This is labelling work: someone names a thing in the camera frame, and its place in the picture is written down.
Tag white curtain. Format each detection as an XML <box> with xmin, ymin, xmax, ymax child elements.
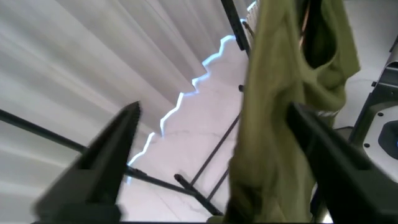
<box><xmin>0</xmin><ymin>0</ymin><xmax>259</xmax><ymax>223</ymax></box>

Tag black clothes rack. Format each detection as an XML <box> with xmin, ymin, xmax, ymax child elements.
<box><xmin>0</xmin><ymin>0</ymin><xmax>252</xmax><ymax>217</ymax></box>

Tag white laundry basket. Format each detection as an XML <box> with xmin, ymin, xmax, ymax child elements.
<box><xmin>241</xmin><ymin>0</ymin><xmax>261</xmax><ymax>40</ymax></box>

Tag pink clothes hanger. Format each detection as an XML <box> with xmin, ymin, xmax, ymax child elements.
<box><xmin>298</xmin><ymin>0</ymin><xmax>312</xmax><ymax>49</ymax></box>

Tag green printed shirt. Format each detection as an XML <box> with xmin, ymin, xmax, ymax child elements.
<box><xmin>223</xmin><ymin>0</ymin><xmax>361</xmax><ymax>223</ymax></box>

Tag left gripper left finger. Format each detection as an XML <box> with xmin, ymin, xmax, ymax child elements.
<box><xmin>34</xmin><ymin>101</ymin><xmax>141</xmax><ymax>223</ymax></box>

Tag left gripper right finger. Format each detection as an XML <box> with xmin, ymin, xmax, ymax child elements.
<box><xmin>285</xmin><ymin>102</ymin><xmax>398</xmax><ymax>223</ymax></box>

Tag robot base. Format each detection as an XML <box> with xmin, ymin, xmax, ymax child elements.
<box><xmin>348</xmin><ymin>34</ymin><xmax>398</xmax><ymax>184</ymax></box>

